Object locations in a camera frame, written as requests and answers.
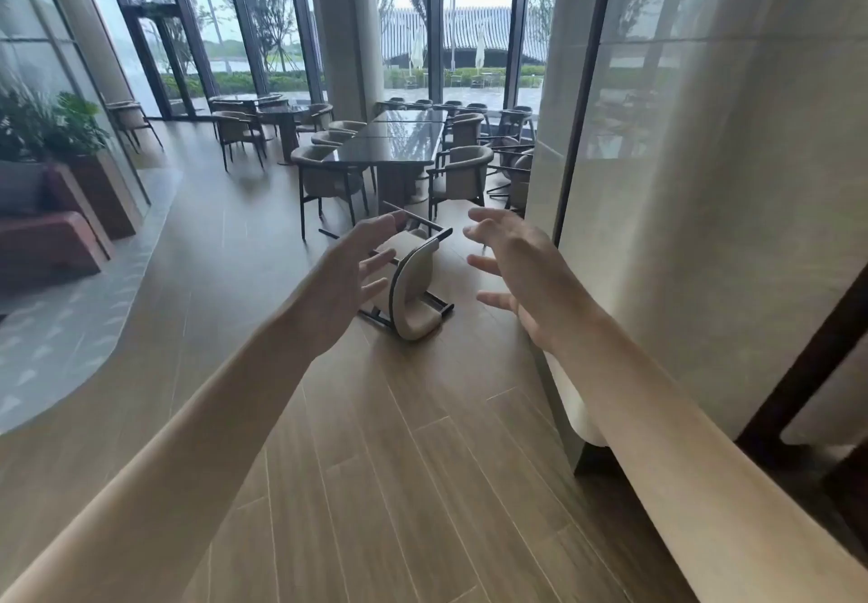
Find dark vertical metal frame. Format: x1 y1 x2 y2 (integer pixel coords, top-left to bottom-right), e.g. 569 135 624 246
552 0 619 248

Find maroon sofa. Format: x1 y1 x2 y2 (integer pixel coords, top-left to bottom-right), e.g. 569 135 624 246
0 160 111 293

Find person's right forearm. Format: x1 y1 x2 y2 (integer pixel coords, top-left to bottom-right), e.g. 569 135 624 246
541 310 868 603

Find person's right hand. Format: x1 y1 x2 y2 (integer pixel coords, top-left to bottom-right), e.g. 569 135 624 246
463 208 602 357

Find curved slatted outdoor building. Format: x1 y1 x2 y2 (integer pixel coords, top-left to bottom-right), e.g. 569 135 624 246
382 6 538 72

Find person's left hand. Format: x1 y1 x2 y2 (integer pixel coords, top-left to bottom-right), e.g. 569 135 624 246
290 211 408 354

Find curved glass partition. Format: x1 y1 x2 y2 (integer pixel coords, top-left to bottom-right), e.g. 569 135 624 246
0 0 151 218

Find small dark table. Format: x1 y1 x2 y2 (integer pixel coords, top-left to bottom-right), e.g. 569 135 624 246
256 104 311 166

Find brown wooden planter box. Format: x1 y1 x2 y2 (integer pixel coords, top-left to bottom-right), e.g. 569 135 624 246
46 148 145 259

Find long dark glossy table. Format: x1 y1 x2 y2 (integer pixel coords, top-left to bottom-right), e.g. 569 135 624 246
317 109 450 218

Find person's left forearm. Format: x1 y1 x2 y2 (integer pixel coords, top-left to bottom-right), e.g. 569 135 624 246
0 294 328 603

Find beige armchair dark frame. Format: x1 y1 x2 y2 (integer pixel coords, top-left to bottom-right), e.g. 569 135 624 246
358 202 456 343
105 100 165 152
210 110 267 171
297 102 335 144

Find green potted plants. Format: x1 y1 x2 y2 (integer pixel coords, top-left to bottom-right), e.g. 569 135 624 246
0 89 111 164

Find white round column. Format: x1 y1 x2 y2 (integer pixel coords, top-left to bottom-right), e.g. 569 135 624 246
304 0 386 123

